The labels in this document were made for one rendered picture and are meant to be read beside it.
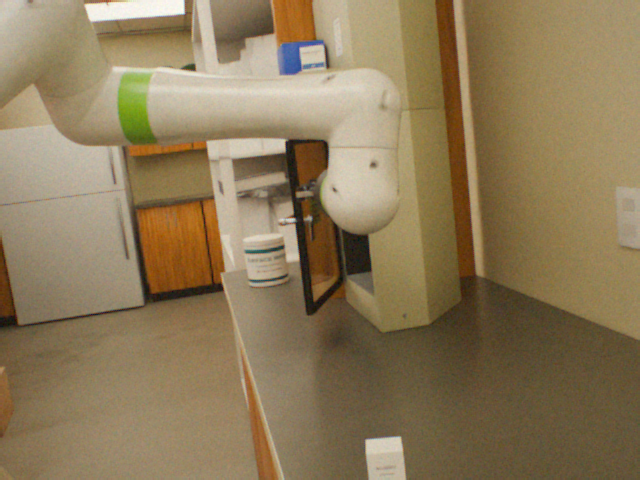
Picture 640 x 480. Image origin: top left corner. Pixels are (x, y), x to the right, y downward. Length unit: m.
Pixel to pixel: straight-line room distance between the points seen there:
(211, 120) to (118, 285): 5.42
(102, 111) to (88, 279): 5.38
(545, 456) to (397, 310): 0.60
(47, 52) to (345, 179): 0.42
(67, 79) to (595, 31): 0.95
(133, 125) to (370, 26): 0.59
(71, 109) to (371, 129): 0.44
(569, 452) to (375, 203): 0.41
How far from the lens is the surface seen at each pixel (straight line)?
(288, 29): 1.71
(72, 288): 6.38
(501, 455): 0.90
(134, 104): 0.98
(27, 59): 0.91
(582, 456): 0.90
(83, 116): 1.01
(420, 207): 1.39
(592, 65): 1.38
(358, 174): 0.88
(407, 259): 1.39
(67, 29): 0.94
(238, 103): 0.93
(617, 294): 1.39
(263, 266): 1.98
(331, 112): 0.89
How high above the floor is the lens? 1.37
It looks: 9 degrees down
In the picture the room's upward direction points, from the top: 7 degrees counter-clockwise
